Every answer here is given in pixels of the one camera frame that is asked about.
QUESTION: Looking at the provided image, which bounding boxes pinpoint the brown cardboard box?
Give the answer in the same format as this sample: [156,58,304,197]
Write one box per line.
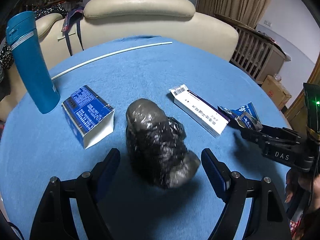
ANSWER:
[261,75,292,111]

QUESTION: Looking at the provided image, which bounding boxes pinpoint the white purple medicine box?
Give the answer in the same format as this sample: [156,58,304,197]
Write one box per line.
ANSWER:
[169,84,230,137]

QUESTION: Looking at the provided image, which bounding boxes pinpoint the cream leather sofa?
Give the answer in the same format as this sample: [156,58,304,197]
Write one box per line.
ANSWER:
[0,0,240,122]

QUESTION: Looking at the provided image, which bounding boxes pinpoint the red plastic basket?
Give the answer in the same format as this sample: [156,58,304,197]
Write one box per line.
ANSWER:
[290,215,304,240]

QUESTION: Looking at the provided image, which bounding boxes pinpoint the blue round tablecloth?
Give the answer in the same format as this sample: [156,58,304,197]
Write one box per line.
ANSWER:
[1,36,287,239]

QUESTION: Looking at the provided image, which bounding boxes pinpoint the blue white carton box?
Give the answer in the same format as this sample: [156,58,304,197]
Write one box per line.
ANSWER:
[61,85,114,149]

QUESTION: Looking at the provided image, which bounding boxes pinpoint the white thin stick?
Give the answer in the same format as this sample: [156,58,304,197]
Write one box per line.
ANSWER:
[52,41,172,81]

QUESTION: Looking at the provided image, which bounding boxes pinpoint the blue thermos bottle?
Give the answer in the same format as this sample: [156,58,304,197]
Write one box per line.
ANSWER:
[6,11,60,114]

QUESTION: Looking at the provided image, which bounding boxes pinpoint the dark clothes on sofa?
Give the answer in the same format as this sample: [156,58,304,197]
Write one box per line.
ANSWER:
[0,2,68,86]

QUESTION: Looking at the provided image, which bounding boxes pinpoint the blue strap bag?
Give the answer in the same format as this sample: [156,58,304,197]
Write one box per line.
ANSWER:
[61,5,85,56]

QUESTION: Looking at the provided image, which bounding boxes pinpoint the blue white snack wrapper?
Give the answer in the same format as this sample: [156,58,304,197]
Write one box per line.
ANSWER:
[218,102,260,124]

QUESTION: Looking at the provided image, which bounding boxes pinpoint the right human hand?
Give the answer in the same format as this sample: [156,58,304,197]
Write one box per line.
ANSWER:
[285,168,319,221]

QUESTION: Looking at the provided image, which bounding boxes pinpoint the wooden baby crib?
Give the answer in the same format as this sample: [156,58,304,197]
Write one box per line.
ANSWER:
[214,14,286,84]

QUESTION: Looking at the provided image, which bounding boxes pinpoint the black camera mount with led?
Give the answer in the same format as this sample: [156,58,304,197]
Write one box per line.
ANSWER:
[303,83,320,141]

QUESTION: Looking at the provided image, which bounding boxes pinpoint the black plastic bag bundle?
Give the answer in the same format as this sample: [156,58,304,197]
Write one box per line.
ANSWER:
[126,98,201,189]

